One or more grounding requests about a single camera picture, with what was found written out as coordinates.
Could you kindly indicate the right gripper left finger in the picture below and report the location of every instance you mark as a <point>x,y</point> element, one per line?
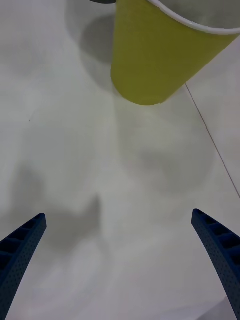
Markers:
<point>20,250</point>

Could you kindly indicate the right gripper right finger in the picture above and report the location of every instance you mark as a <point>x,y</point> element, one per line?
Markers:
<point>220,247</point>

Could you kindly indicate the yellow-green plastic waste bin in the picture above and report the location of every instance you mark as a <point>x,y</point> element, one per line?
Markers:
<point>155,55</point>

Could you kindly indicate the grey plastic waste bin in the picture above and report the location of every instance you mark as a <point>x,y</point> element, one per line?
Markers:
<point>102,1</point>

